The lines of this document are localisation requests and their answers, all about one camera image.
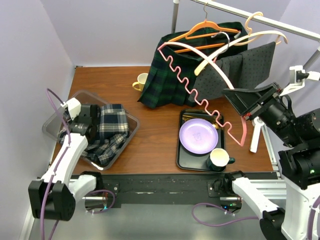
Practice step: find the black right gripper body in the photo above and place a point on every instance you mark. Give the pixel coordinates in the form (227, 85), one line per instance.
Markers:
(274, 111)

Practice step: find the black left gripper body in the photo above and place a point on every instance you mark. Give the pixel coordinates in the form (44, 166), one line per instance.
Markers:
(76, 120)

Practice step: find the navy white plaid skirt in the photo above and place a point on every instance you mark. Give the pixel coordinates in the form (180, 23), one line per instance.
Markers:
(113, 132)

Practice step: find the grey dotted skirt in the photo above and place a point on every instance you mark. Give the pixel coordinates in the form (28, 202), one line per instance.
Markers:
(245, 70)

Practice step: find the cream plastic hanger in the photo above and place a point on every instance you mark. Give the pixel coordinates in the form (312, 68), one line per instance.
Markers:
(250, 37)

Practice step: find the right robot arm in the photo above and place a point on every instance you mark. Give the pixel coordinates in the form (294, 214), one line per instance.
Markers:
(300, 164)

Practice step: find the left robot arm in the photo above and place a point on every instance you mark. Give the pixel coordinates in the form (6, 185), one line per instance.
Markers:
(54, 196)

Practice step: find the green plaid pleated skirt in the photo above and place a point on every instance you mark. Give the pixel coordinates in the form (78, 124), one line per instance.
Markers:
(162, 86)

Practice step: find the orange plastic hanger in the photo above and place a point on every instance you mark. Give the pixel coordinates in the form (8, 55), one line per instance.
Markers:
(204, 25)

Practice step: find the white clothes rack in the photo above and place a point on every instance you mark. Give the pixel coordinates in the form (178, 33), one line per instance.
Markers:
(204, 63)

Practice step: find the clear plastic storage bin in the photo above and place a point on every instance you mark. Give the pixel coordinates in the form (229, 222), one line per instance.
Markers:
(86, 97)

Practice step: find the lavender round plate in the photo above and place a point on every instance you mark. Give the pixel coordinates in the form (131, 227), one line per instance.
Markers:
(198, 136)

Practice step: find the gold cutlery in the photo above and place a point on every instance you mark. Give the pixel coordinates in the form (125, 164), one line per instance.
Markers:
(190, 115)

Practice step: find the green mug cream inside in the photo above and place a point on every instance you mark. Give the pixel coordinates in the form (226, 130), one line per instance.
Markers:
(219, 159)

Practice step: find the yellow mug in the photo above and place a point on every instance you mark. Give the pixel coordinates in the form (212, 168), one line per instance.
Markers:
(140, 83)

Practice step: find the black rectangular tray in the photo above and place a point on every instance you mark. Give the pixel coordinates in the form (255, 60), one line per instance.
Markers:
(196, 162)

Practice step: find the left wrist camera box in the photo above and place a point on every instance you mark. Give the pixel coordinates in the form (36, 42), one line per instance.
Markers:
(73, 106)

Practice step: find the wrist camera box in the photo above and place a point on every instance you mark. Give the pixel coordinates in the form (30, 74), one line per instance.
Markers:
(297, 79)
(73, 106)

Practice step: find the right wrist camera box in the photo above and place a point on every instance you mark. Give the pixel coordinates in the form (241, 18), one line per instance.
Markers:
(297, 79)

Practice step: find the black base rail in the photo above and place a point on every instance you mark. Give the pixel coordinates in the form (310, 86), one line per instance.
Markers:
(169, 189)

